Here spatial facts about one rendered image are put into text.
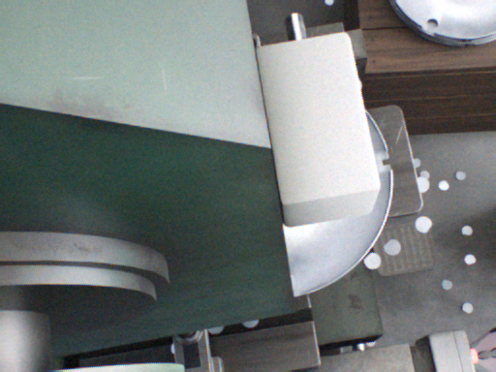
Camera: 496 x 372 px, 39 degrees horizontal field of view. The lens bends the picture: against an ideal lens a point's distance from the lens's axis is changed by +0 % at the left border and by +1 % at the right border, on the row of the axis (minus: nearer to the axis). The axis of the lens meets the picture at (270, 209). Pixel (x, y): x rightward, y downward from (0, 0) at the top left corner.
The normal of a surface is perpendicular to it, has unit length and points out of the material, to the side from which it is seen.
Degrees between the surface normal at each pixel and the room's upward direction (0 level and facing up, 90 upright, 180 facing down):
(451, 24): 0
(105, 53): 45
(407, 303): 0
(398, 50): 0
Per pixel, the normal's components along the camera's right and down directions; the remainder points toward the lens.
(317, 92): -0.05, -0.25
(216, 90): 0.66, -0.29
